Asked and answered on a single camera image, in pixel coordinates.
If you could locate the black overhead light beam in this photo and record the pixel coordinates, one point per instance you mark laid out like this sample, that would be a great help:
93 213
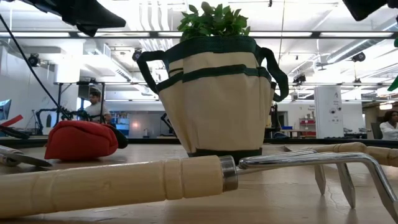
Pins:
315 35

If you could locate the red and black bar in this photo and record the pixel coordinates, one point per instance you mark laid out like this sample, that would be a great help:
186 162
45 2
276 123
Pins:
12 120

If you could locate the black background robot arm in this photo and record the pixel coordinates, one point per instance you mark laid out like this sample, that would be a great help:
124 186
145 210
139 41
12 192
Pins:
40 113
166 119

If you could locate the black ceiling camera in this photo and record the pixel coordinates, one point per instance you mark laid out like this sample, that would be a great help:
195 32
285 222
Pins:
299 78
359 56
136 55
33 59

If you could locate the potted green artificial plant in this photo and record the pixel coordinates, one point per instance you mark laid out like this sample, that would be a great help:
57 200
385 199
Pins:
214 21

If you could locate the black metal frame stand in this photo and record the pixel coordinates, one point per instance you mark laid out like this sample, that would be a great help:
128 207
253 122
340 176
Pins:
59 102

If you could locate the person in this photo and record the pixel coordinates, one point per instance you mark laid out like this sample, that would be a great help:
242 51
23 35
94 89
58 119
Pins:
388 129
94 109

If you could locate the blue storage bins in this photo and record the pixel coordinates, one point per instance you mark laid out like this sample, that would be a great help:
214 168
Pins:
122 127

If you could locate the red gardening glove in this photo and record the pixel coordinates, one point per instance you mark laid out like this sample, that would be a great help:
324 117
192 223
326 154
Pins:
77 140

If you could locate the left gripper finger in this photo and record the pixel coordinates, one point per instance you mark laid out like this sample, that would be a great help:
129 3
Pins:
93 15
88 31

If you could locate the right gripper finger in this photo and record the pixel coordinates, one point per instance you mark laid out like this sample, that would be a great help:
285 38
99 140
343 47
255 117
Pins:
363 7

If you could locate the narrow metal garden trowel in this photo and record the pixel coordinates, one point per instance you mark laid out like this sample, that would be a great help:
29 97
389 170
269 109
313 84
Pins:
18 157

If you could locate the black table frame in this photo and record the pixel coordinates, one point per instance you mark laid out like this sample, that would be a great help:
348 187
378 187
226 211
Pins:
149 141

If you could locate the red shelf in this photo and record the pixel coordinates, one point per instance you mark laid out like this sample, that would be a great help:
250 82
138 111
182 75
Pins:
308 122

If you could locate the computer monitor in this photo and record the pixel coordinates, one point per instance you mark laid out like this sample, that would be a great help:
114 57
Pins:
4 110

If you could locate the white pillar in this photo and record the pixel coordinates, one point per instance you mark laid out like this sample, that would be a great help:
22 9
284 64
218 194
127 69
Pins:
328 109

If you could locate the beige green gardening bag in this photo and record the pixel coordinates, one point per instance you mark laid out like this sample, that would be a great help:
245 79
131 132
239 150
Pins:
217 109

